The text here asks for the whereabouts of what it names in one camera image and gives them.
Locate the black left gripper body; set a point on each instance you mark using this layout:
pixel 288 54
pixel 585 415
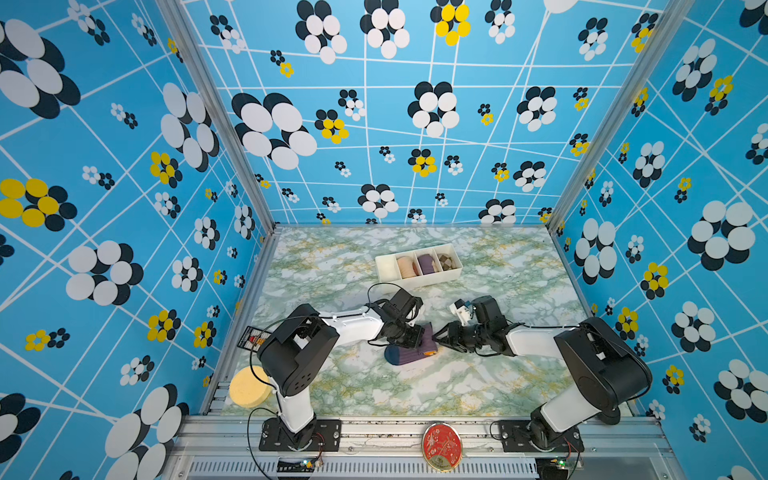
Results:
pixel 406 335

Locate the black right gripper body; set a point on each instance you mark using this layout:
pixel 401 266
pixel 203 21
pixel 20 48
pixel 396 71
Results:
pixel 464 338

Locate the purple striped sock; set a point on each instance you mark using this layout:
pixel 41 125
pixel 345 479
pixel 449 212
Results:
pixel 399 356

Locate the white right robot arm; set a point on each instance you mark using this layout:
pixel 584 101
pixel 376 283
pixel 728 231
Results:
pixel 605 372

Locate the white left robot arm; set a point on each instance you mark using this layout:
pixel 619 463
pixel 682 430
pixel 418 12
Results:
pixel 293 354

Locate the white divided organizer tray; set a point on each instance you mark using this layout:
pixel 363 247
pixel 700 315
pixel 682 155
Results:
pixel 387 269

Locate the pink rolled sock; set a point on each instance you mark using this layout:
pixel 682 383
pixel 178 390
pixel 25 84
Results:
pixel 408 267

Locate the purple rolled sock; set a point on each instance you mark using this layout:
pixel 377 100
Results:
pixel 427 264

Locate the brown patterned rolled sock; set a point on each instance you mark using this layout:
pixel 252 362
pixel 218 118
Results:
pixel 447 262

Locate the red round badge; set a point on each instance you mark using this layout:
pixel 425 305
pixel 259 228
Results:
pixel 442 447

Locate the small picture card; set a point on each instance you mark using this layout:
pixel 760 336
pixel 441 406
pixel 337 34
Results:
pixel 252 338

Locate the right green circuit board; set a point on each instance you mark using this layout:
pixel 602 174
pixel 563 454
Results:
pixel 553 468

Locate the green circuit board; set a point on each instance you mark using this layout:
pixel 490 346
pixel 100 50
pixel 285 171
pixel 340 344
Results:
pixel 304 466
pixel 553 468

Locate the yellow round sponge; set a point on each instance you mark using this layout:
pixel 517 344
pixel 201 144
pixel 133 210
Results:
pixel 250 388

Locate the left green circuit board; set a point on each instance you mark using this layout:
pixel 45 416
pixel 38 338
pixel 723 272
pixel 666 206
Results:
pixel 304 466

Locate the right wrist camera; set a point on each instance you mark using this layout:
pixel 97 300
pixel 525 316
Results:
pixel 463 310

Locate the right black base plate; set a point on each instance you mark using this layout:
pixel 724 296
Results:
pixel 515 437

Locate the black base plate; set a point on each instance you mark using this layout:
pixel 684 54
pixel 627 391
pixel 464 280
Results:
pixel 318 435
pixel 515 437

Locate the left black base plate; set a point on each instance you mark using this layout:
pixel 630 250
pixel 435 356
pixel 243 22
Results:
pixel 318 435

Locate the aluminium front rail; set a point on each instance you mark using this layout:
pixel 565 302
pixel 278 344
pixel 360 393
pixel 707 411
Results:
pixel 390 448

